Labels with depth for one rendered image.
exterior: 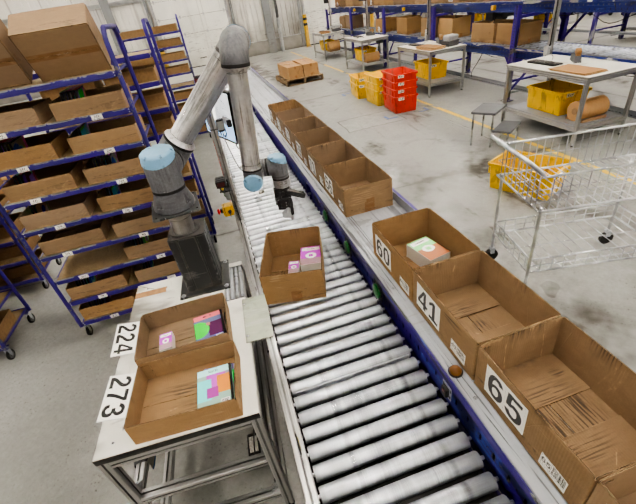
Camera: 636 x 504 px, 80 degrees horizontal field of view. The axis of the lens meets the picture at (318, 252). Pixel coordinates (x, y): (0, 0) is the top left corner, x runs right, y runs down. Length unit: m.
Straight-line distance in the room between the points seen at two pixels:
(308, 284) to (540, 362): 0.96
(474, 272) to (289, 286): 0.80
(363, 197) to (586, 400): 1.36
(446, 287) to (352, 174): 1.18
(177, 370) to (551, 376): 1.35
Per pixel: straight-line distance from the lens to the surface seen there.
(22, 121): 2.82
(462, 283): 1.65
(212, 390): 1.57
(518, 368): 1.41
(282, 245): 2.12
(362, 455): 1.35
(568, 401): 1.38
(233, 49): 1.69
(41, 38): 2.73
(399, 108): 7.19
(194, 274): 2.04
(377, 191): 2.18
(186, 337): 1.85
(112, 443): 1.67
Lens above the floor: 1.95
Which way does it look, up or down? 34 degrees down
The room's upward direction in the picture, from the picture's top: 10 degrees counter-clockwise
